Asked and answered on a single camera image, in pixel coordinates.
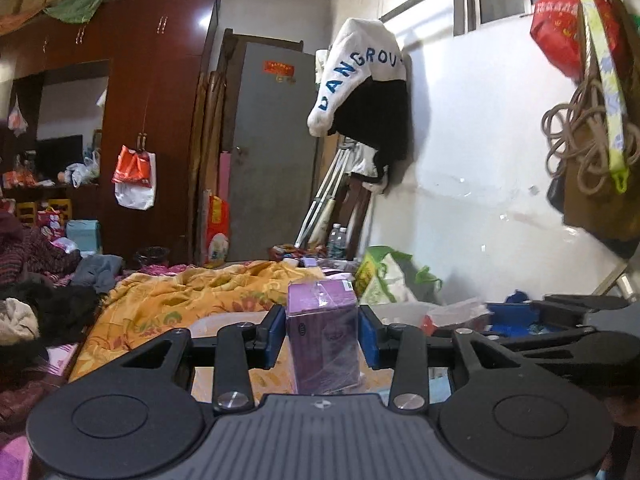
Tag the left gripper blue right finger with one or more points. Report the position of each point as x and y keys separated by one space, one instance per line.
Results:
x=374 y=339

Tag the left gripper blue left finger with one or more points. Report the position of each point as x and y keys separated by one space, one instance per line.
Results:
x=270 y=334

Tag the purple cardboard box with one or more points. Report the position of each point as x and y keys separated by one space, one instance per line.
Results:
x=322 y=324

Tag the blue shopping bag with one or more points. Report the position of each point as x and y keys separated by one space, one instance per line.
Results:
x=513 y=317

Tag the green and white tote bag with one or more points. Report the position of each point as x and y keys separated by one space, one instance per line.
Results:
x=386 y=276

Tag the yellow floral blanket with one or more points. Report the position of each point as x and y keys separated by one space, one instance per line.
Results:
x=142 y=306

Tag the metal crutches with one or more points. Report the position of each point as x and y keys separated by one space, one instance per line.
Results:
x=317 y=217

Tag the grey metal door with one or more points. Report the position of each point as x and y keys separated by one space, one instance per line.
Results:
x=272 y=154

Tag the red and white plastic bag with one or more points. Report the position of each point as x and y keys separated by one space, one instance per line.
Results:
x=134 y=179

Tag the pile of dark clothes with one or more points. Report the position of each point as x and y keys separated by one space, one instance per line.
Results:
x=35 y=315

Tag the white hoodie with blue letters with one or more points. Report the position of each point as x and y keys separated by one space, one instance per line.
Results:
x=363 y=49

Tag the black television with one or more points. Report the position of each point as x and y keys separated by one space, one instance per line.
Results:
x=55 y=155

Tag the red hanging plastic bag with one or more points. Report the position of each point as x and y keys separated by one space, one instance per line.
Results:
x=555 y=30

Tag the dark red wooden wardrobe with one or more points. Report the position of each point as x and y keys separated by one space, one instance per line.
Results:
x=157 y=53

